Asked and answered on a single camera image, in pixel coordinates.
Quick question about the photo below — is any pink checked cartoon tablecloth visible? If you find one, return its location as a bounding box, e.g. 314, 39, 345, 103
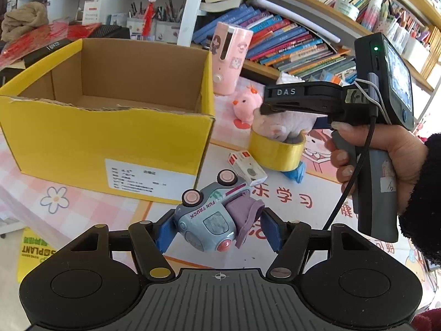
0, 76, 441, 314

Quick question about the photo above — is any white quilted purse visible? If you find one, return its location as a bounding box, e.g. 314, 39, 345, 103
276, 72, 305, 85

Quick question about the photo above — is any grey blue toy truck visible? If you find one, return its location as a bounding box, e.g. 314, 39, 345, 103
174, 170, 266, 252

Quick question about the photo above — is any white pen holder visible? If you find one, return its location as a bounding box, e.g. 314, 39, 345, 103
126, 17, 155, 40
155, 21, 181, 44

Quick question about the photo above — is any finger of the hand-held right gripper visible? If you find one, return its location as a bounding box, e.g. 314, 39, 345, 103
260, 81, 345, 116

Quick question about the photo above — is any pastel bottle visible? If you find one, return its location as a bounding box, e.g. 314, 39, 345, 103
362, 0, 384, 31

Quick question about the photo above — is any brown crumpled cloth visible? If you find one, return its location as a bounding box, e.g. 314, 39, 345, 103
1, 2, 47, 42

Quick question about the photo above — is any white round jar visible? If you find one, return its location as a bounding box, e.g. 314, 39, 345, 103
334, 0, 359, 20

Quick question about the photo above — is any white storage container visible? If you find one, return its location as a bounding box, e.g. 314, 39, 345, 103
401, 36, 431, 63

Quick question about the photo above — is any pink pen cup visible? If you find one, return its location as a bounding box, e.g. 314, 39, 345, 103
374, 17, 391, 37

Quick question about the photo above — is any long black box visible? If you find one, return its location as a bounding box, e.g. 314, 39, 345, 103
24, 38, 74, 68

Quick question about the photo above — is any person's right hand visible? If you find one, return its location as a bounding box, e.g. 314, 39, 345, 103
326, 122, 428, 214

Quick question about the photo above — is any red tassel ornament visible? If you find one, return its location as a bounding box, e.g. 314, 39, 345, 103
142, 0, 158, 37

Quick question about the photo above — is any white cable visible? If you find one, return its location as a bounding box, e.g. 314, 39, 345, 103
355, 79, 393, 125

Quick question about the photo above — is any orange white carton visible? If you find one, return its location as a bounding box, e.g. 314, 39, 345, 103
320, 69, 357, 85

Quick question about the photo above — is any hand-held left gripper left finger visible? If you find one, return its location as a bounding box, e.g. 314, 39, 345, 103
69, 209, 178, 281

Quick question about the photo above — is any pink cylindrical humidifier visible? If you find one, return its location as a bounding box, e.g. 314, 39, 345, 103
210, 22, 254, 96

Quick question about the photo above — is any yellow cardboard box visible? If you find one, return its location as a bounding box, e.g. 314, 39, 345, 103
0, 38, 216, 205

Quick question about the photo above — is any black cable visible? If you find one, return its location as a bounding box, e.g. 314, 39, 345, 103
322, 72, 380, 231

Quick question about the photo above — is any yellow tape roll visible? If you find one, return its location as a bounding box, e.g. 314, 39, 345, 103
249, 129, 306, 171

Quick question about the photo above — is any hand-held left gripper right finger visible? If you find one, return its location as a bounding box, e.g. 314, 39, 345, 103
260, 210, 374, 281

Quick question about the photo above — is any white card box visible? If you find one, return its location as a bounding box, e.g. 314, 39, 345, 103
82, 1, 102, 25

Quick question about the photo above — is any black electric keyboard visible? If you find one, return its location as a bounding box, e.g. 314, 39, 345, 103
0, 24, 131, 76

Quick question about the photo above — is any green yellow bag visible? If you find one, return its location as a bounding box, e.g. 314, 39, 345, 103
17, 228, 57, 283

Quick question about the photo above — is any white paper roll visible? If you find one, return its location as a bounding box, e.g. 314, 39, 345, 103
257, 0, 341, 44

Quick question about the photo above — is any pink pig plush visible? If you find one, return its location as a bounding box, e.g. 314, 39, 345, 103
253, 107, 318, 143

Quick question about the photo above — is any maroon clothing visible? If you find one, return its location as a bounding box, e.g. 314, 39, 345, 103
412, 308, 441, 331

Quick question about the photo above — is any blue plastic packet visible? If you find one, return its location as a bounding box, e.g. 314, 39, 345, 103
283, 161, 306, 184

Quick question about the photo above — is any pink chick plush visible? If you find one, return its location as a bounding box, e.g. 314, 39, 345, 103
232, 84, 263, 123

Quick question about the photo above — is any person's right forearm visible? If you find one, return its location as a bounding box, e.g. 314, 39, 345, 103
398, 133, 441, 264

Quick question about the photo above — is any small white red box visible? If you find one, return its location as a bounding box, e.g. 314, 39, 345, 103
227, 150, 268, 185

